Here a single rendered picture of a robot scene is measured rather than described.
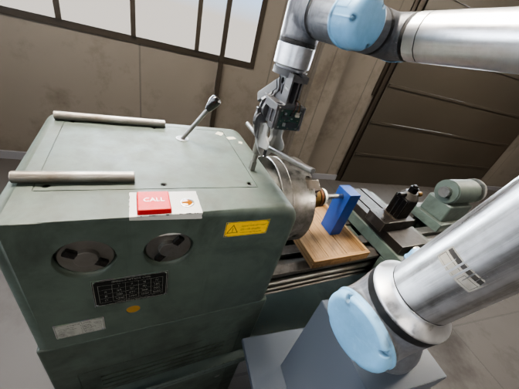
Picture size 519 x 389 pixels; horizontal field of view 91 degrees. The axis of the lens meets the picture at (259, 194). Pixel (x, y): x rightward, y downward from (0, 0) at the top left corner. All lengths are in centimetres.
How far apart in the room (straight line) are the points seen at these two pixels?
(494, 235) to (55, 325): 78
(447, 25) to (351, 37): 14
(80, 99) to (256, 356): 258
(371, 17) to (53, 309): 78
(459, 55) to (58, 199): 69
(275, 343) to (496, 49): 89
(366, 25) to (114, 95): 256
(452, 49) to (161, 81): 249
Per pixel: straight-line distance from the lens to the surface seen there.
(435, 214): 181
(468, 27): 50
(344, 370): 66
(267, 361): 95
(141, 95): 282
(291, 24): 56
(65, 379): 100
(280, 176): 81
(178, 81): 276
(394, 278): 40
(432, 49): 52
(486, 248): 33
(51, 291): 67
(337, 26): 47
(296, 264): 105
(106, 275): 63
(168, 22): 267
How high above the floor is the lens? 160
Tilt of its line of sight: 33 degrees down
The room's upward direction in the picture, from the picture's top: 16 degrees clockwise
